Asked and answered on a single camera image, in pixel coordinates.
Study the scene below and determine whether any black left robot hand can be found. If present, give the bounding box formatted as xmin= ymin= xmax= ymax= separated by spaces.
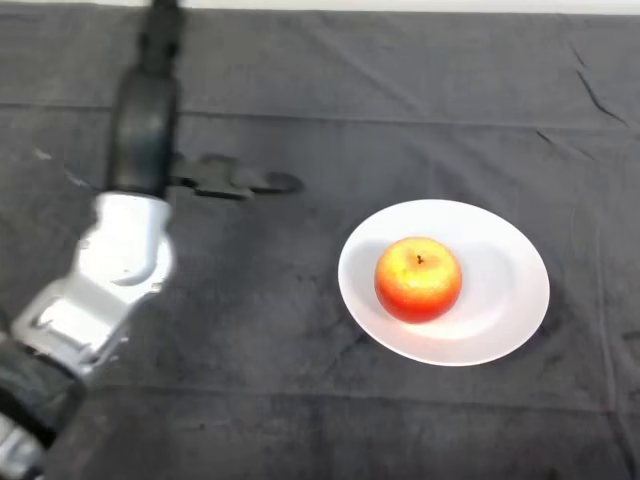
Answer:
xmin=106 ymin=0 xmax=307 ymax=202

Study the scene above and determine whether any red yellow apple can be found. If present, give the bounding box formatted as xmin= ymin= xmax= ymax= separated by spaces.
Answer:
xmin=374 ymin=236 xmax=464 ymax=325

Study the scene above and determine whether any white round plate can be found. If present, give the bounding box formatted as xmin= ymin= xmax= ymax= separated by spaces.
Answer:
xmin=337 ymin=198 xmax=552 ymax=368

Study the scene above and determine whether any black table cloth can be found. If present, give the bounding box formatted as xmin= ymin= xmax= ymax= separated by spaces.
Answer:
xmin=0 ymin=5 xmax=640 ymax=480

